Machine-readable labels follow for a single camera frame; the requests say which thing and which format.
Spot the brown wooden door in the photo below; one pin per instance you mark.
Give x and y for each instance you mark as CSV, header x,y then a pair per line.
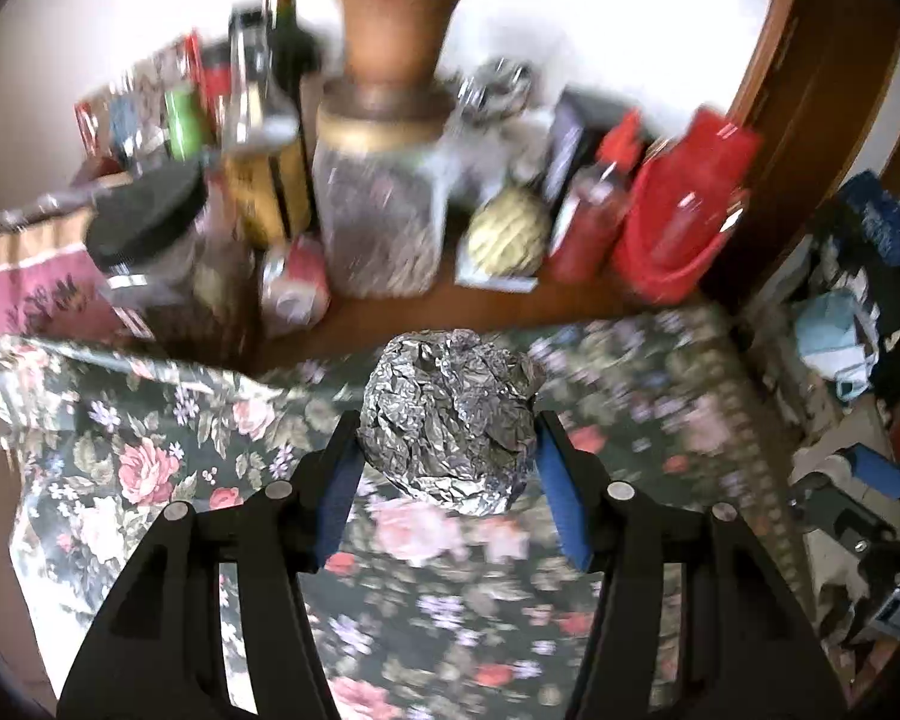
x,y
817,77

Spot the green cap bottle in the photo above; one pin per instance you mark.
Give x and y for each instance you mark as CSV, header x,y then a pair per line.
x,y
185,121

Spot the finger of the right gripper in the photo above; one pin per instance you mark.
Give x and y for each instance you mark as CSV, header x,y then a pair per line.
x,y
873,469

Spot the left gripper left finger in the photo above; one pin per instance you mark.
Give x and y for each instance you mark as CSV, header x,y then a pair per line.
x,y
154,649

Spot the snack packet red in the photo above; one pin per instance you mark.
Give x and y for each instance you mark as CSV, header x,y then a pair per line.
x,y
127,119

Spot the dark wine bottle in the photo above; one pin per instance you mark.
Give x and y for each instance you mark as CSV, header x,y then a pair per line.
x,y
294,50

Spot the wooden table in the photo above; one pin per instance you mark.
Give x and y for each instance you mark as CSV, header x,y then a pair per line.
x,y
352,325

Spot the floral green tablecloth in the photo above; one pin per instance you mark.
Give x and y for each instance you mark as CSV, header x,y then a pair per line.
x,y
421,613

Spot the yellow label glass bottle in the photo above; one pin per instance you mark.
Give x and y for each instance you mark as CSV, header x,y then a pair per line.
x,y
262,149

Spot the red thermos jug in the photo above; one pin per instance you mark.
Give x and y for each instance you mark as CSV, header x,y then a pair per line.
x,y
686,200

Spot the brown clay pot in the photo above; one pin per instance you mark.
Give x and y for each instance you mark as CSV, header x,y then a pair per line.
x,y
394,42

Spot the red sauce bottle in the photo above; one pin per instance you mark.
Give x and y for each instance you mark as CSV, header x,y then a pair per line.
x,y
596,204

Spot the aluminium foil ball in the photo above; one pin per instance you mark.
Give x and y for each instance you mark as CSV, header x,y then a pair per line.
x,y
448,417

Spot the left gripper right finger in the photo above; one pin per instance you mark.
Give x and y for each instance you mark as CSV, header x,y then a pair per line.
x,y
746,649

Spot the clothes pile on rack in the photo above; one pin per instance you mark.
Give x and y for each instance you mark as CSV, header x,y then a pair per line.
x,y
847,326

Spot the small red can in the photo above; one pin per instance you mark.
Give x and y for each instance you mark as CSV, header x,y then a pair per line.
x,y
294,288

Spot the clear jar with gold lid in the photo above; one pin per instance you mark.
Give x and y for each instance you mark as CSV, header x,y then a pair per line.
x,y
380,185

